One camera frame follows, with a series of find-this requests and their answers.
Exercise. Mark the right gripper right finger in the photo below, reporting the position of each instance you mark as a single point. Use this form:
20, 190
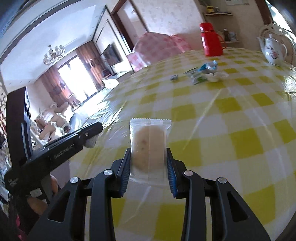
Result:
232, 218

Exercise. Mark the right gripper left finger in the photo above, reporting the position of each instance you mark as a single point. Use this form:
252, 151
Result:
82, 210

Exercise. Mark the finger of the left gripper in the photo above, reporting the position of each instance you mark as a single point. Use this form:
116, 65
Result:
76, 138
18, 120

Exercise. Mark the clear bread slice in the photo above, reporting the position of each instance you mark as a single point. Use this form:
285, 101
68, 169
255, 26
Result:
148, 137

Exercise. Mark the small blue white candy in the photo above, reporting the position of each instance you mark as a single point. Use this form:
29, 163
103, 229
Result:
174, 77

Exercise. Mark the green white milk packet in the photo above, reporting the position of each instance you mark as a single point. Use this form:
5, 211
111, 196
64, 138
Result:
196, 76

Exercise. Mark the clear bag white pastry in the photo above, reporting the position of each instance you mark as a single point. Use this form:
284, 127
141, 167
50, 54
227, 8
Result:
216, 76

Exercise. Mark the blue silver small packet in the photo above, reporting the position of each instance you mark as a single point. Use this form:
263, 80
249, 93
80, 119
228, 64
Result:
209, 67

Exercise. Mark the person left hand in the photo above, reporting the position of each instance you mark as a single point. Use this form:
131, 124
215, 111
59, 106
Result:
39, 201

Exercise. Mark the white ornate sofa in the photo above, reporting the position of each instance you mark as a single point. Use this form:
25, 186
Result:
54, 122

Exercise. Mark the white tv cabinet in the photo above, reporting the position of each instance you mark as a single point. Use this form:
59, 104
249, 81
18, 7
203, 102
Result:
113, 80

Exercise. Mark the chandelier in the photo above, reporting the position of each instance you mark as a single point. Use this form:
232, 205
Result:
53, 55

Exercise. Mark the yellow checkered tablecloth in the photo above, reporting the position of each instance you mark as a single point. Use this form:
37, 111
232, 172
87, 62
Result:
241, 128

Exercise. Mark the pink checkered food cover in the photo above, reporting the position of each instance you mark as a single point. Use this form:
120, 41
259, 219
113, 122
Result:
154, 47

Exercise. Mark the red thermos jug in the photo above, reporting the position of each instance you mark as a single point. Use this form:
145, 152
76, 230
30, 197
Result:
211, 40

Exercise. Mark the white floral teapot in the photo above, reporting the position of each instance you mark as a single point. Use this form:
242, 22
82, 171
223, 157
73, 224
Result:
274, 52

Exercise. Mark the ornate white chair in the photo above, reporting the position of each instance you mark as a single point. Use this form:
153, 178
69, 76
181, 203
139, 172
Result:
283, 36

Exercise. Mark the wooden corner shelf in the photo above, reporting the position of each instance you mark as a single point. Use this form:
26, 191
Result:
222, 20

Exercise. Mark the wall television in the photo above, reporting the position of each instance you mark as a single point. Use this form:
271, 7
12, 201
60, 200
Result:
111, 55

